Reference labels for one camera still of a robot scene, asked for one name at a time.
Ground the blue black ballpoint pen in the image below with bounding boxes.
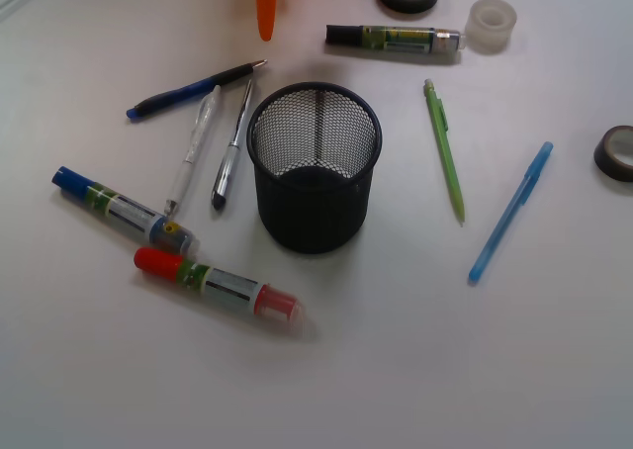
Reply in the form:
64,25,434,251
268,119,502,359
126,59,268,122

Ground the silver metal pen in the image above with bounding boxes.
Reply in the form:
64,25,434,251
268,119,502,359
211,79,253,211

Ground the white clear ballpoint pen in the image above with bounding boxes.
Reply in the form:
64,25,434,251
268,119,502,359
164,86,222,219

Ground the red cap marker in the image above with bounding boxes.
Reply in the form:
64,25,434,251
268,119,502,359
134,247,305,333

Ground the green mechanical pencil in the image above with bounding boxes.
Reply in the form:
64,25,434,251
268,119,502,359
423,79,466,225

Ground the clear tape roll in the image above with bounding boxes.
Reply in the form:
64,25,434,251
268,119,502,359
465,0,517,53

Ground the black tape roll right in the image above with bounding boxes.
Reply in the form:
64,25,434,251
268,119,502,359
593,125,632,183

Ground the light blue ballpoint pen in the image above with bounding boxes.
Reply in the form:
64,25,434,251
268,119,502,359
468,141,553,285

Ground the blue cap marker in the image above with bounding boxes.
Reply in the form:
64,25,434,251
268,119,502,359
51,166,199,256

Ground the black cap marker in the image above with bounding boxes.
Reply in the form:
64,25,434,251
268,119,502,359
325,25,466,55

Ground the black mesh pen holder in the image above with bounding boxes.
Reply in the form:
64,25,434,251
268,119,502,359
246,82,383,254

